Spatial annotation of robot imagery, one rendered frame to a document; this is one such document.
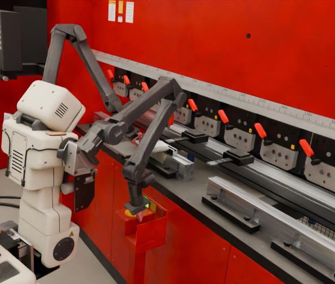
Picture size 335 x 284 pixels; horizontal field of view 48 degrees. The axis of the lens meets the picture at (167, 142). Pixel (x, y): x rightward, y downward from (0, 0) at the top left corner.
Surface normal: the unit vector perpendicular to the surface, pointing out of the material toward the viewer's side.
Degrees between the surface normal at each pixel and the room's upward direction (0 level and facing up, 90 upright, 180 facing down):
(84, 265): 0
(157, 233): 90
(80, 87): 90
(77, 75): 90
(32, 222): 82
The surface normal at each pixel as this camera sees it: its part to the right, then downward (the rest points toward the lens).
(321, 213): -0.81, 0.12
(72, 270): 0.08, -0.94
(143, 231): 0.61, 0.31
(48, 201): 0.76, 0.27
